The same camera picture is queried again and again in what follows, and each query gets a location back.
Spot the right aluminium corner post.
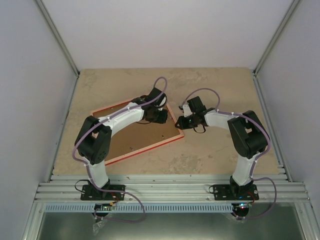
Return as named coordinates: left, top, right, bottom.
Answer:
left=251, top=0, right=302, bottom=77

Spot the aluminium corner post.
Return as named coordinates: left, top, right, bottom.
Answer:
left=34, top=0, right=81, bottom=77
left=251, top=0, right=302, bottom=77

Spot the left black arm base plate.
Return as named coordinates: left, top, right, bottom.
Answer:
left=74, top=179, right=126, bottom=202

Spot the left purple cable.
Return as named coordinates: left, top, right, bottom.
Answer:
left=71, top=76, right=168, bottom=224

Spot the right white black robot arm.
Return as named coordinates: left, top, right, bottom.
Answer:
left=175, top=96, right=270, bottom=200

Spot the brown frame backing board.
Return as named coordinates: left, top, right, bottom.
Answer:
left=93, top=106, right=182, bottom=162

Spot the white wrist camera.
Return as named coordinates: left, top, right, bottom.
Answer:
left=156, top=94, right=167, bottom=109
left=179, top=103, right=193, bottom=118

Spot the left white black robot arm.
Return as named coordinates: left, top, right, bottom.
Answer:
left=72, top=87, right=168, bottom=200

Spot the aluminium rail platform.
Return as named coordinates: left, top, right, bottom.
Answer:
left=22, top=167, right=320, bottom=240

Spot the left aluminium corner post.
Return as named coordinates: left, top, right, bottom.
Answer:
left=34, top=0, right=81, bottom=77

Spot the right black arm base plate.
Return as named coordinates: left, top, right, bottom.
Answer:
left=208, top=184, right=260, bottom=201

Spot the light blue cable duct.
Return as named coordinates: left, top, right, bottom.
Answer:
left=44, top=203, right=233, bottom=214

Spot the red wooden picture frame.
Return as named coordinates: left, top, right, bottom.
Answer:
left=90, top=94, right=186, bottom=167

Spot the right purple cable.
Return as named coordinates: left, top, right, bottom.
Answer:
left=181, top=87, right=277, bottom=221

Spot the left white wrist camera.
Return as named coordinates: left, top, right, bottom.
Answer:
left=156, top=94, right=167, bottom=109

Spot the purple cable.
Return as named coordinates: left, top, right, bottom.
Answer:
left=181, top=87, right=277, bottom=221
left=71, top=76, right=168, bottom=224

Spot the clear plastic bag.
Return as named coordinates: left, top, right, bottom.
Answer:
left=92, top=218, right=105, bottom=236

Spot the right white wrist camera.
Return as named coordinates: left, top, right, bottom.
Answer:
left=179, top=103, right=193, bottom=118

